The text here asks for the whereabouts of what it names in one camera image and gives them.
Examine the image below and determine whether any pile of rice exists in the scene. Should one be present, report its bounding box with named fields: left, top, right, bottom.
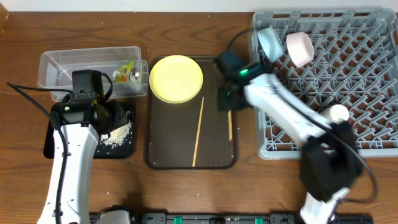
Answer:
left=100, top=122, right=132, bottom=149

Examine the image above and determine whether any wooden chopstick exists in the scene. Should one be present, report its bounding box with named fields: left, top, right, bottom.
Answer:
left=228, top=110, right=233, bottom=141
left=192, top=97, right=205, bottom=167

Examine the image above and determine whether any white tissue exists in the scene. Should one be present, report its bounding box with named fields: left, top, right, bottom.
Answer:
left=129, top=72, right=141, bottom=92

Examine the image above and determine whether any green orange snack wrapper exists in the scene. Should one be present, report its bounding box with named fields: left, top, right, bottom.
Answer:
left=113, top=61, right=134, bottom=83

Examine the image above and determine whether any blue bowl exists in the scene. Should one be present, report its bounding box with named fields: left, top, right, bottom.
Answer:
left=257, top=27, right=284, bottom=62

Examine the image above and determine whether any pink bowl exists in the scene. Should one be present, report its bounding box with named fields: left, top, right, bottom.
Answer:
left=286, top=32, right=315, bottom=68

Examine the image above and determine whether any white green cup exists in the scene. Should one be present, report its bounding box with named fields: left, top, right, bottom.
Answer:
left=320, top=104, right=349, bottom=123

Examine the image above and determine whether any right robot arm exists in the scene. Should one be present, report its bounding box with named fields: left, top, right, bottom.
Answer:
left=214, top=50, right=364, bottom=223

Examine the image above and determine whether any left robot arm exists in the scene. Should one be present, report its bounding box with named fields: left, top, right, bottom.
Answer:
left=38, top=70, right=129, bottom=223

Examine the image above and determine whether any black waste tray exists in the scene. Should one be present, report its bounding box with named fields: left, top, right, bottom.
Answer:
left=43, top=102, right=137, bottom=160

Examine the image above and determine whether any grey dishwasher rack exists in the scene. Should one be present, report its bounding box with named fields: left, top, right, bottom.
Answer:
left=249, top=8, right=397, bottom=157

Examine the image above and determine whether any clear plastic bin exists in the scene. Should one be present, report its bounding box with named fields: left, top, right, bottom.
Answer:
left=37, top=46, right=149, bottom=102

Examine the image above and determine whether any yellow plate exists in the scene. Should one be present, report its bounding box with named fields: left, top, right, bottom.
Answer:
left=149, top=55, right=204, bottom=104

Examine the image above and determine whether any dark brown serving tray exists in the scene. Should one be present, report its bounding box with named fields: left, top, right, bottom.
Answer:
left=144, top=55, right=238, bottom=170

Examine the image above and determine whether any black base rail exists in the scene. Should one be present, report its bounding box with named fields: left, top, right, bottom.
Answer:
left=88, top=212, right=374, bottom=224

